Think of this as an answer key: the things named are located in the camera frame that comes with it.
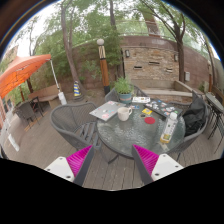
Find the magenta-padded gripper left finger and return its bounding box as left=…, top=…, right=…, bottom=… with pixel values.
left=44, top=144, right=96, bottom=187

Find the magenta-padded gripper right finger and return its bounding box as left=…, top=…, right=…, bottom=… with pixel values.
left=131, top=143, right=184, bottom=186

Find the clear white-capped drink bottle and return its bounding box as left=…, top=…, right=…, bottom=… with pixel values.
left=159, top=111, right=179, bottom=145

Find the flat round red coaster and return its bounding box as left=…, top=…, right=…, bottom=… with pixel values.
left=144, top=116, right=157, bottom=125

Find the yellow card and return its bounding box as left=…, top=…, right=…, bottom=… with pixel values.
left=141, top=107, right=153, bottom=116

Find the white ribbed mug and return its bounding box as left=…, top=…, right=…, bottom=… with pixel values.
left=117, top=106, right=133, bottom=122

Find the black laptop with stickers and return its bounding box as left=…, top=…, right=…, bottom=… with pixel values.
left=143, top=98, right=184, bottom=119

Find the silver laptop with stickers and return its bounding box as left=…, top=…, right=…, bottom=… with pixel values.
left=89, top=100, right=127, bottom=122

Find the black backpack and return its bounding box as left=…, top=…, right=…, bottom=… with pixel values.
left=182, top=94, right=208, bottom=137

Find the white umbrella pole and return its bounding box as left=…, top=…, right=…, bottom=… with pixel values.
left=49, top=59, right=68, bottom=106

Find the yellow and blue striped cone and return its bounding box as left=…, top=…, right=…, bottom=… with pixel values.
left=73, top=80, right=83, bottom=98

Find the dark wicker chair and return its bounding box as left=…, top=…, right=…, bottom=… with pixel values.
left=13, top=98, right=44, bottom=126

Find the green plant in blue pot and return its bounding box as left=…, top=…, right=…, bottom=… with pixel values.
left=113, top=76, right=135, bottom=104

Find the wooden bench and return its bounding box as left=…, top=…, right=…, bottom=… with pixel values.
left=28, top=84, right=61, bottom=103

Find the black metal table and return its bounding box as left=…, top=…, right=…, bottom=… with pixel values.
left=204, top=91, right=224, bottom=141

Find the orange patio umbrella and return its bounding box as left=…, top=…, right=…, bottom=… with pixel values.
left=0, top=54, right=53, bottom=99

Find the tree with dark forked trunk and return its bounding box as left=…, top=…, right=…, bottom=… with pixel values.
left=133, top=0, right=201, bottom=84

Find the tree with curved trunk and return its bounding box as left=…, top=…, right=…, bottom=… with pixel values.
left=43, top=0, right=111, bottom=91

